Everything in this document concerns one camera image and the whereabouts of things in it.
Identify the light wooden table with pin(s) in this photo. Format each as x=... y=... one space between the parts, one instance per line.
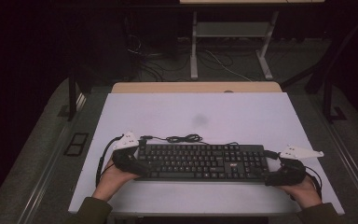
x=167 y=87

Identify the black computer keyboard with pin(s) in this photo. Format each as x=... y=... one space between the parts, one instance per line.
x=199 y=161

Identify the white metal frame desk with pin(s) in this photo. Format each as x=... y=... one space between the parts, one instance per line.
x=230 y=29

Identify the person's left hand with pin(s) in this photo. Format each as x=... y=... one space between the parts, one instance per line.
x=112 y=182

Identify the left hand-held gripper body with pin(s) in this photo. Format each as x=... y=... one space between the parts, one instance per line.
x=127 y=158

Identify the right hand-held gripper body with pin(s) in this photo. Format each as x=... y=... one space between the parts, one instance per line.
x=292 y=171

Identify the metal floor rail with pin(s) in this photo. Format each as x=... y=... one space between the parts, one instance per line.
x=43 y=180
x=354 y=168

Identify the black metal stand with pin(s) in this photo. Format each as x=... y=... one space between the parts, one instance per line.
x=327 y=99
x=72 y=99

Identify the person's right hand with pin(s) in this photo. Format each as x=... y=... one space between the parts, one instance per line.
x=306 y=193

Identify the black floor socket frame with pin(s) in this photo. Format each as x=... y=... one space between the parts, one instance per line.
x=76 y=144

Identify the dark table grommet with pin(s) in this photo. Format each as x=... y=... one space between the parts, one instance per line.
x=228 y=91

